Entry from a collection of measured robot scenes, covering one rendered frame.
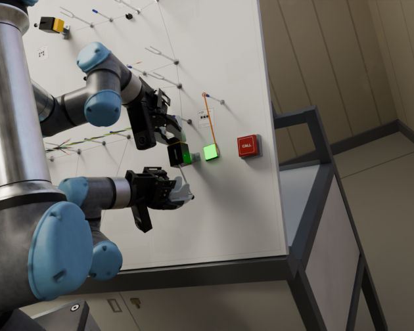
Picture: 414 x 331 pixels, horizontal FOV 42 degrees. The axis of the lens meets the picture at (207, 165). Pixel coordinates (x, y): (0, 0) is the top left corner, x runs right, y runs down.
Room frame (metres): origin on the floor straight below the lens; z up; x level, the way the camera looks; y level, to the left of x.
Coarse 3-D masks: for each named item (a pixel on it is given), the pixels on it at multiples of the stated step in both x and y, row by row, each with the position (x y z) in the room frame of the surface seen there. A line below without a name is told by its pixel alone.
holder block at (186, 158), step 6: (174, 144) 1.33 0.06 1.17; (180, 144) 1.32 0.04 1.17; (186, 144) 1.34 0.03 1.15; (168, 150) 1.33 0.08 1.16; (180, 150) 1.31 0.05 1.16; (186, 150) 1.33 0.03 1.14; (174, 156) 1.32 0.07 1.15; (180, 156) 1.30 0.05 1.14; (186, 156) 1.31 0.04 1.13; (174, 162) 1.31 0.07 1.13; (180, 162) 1.30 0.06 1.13; (186, 162) 1.30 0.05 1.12
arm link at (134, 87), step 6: (132, 72) 1.27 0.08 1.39; (132, 78) 1.25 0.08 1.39; (138, 78) 1.28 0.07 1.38; (132, 84) 1.24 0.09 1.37; (138, 84) 1.26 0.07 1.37; (126, 90) 1.23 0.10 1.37; (132, 90) 1.24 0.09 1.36; (138, 90) 1.25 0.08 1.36; (126, 96) 1.24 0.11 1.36; (132, 96) 1.24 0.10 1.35; (126, 102) 1.25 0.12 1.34
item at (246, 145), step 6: (240, 138) 1.28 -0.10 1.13; (246, 138) 1.27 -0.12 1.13; (252, 138) 1.26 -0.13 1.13; (240, 144) 1.28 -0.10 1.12; (246, 144) 1.26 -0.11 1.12; (252, 144) 1.25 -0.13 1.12; (240, 150) 1.27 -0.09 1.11; (246, 150) 1.26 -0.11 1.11; (252, 150) 1.25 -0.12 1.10; (240, 156) 1.26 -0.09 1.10
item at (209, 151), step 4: (212, 144) 1.35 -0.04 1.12; (216, 144) 1.35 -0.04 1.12; (204, 148) 1.36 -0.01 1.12; (208, 148) 1.35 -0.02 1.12; (212, 148) 1.34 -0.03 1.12; (204, 152) 1.35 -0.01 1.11; (208, 152) 1.35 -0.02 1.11; (212, 152) 1.34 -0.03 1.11; (208, 156) 1.34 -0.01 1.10; (212, 156) 1.33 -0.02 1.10; (216, 156) 1.33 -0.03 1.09; (208, 160) 1.35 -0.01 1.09
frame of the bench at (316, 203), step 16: (320, 176) 1.56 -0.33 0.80; (336, 176) 1.63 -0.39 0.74; (320, 192) 1.46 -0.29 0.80; (320, 208) 1.41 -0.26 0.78; (304, 224) 1.33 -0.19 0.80; (352, 224) 1.63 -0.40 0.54; (304, 240) 1.25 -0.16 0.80; (304, 256) 1.20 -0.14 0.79; (304, 272) 1.17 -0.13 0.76; (368, 272) 1.64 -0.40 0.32; (304, 288) 1.14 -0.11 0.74; (368, 288) 1.63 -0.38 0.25; (304, 304) 1.15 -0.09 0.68; (352, 304) 1.41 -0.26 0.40; (368, 304) 1.64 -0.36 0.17; (304, 320) 1.16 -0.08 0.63; (320, 320) 1.16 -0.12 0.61; (352, 320) 1.36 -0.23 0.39; (384, 320) 1.65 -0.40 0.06
